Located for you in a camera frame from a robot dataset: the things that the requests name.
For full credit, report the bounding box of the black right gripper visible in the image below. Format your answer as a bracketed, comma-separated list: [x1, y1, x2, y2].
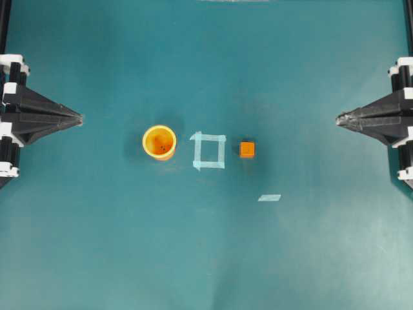
[336, 57, 412, 189]

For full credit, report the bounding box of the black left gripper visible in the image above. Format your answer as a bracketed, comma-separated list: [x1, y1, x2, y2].
[1, 54, 83, 189]

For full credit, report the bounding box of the orange plastic cup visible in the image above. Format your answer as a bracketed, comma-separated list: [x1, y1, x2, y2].
[142, 125, 177, 161]

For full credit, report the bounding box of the small orange cube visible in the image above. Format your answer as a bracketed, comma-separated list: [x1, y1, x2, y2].
[239, 141, 256, 158]

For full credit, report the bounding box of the light blue tape strip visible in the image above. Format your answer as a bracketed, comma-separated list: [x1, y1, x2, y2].
[258, 194, 281, 202]

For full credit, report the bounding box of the light blue tape square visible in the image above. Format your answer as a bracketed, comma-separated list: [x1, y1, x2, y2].
[190, 131, 227, 171]

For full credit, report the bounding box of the black left frame post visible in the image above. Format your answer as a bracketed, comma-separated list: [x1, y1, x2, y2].
[0, 0, 12, 54]

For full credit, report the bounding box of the black frame post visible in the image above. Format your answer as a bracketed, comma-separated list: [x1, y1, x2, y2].
[403, 0, 413, 56]
[0, 0, 12, 54]

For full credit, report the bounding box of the black right frame post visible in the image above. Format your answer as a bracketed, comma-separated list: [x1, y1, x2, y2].
[403, 0, 413, 56]

